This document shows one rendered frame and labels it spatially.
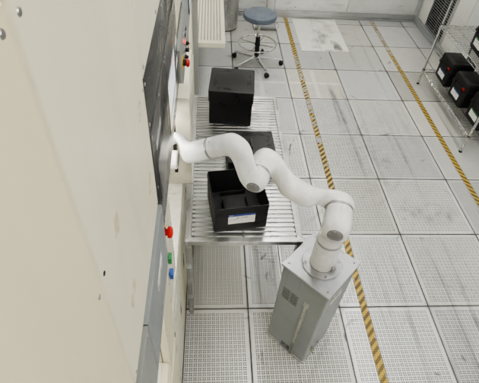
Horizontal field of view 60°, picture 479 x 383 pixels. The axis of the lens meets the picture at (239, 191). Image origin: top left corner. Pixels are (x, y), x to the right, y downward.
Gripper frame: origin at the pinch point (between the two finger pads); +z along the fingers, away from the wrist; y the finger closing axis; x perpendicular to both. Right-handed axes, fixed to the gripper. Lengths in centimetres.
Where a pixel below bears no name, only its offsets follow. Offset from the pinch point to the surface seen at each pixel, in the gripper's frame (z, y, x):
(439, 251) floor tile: -213, 44, -119
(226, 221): -55, -5, -35
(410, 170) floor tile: -217, 131, -119
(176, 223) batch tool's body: -30.3, -10.2, -32.0
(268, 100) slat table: -81, 114, -43
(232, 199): -57, 16, -42
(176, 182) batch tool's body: -27.3, 16.5, -30.7
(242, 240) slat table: -63, -11, -43
